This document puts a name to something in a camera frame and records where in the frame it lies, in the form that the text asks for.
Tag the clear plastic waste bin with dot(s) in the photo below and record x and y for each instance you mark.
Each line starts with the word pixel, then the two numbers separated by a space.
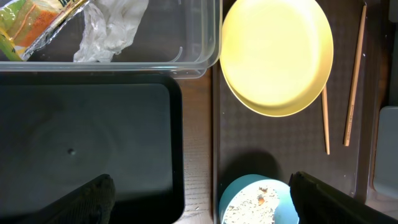
pixel 178 37

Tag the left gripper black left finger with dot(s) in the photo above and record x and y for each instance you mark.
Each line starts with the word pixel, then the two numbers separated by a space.
pixel 91 203

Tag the rice leftovers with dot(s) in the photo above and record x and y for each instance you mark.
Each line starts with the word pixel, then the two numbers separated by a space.
pixel 254 204

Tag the yellow plate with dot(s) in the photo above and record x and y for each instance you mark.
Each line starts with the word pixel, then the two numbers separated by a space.
pixel 276 55

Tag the grey dishwasher rack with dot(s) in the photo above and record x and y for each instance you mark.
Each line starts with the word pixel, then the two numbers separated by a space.
pixel 385 167

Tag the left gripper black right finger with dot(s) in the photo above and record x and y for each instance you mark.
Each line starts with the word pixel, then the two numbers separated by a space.
pixel 319 203

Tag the wooden chopstick outer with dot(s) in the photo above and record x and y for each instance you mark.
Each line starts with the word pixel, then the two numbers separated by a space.
pixel 355 76

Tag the white tissue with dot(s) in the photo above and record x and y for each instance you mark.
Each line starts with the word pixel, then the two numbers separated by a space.
pixel 110 27

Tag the dark brown serving tray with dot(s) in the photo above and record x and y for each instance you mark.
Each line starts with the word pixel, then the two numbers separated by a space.
pixel 245 142

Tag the wooden chopstick near plate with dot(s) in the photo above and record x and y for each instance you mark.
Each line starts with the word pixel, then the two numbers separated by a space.
pixel 325 120

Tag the blue bowl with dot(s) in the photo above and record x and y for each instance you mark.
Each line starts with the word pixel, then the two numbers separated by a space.
pixel 284 213

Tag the black waste tray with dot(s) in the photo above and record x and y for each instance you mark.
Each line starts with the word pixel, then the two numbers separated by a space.
pixel 61 131

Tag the green snack wrapper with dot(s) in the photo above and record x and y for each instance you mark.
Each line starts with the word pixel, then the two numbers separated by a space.
pixel 29 25

